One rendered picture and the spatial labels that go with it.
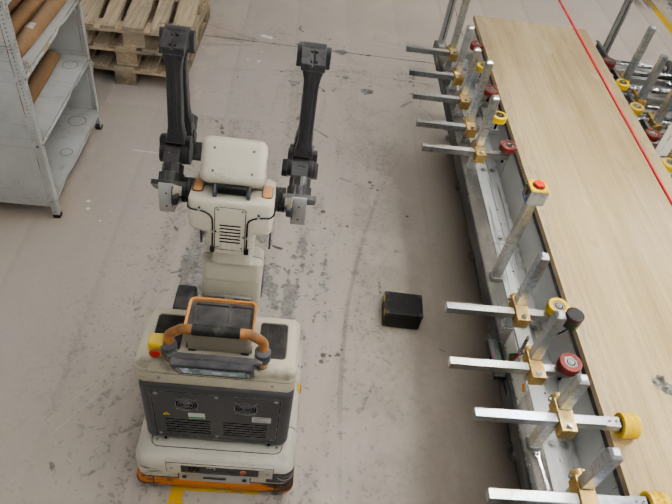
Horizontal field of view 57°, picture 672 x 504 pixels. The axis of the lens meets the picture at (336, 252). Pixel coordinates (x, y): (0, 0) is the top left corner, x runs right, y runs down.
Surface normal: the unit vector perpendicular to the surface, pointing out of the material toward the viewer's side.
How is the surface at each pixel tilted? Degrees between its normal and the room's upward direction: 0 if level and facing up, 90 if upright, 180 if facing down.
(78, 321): 0
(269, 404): 90
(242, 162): 47
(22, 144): 90
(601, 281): 0
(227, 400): 90
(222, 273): 82
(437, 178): 0
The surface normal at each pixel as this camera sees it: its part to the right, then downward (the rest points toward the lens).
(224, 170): 0.07, 0.07
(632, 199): 0.13, -0.69
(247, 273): 0.00, 0.62
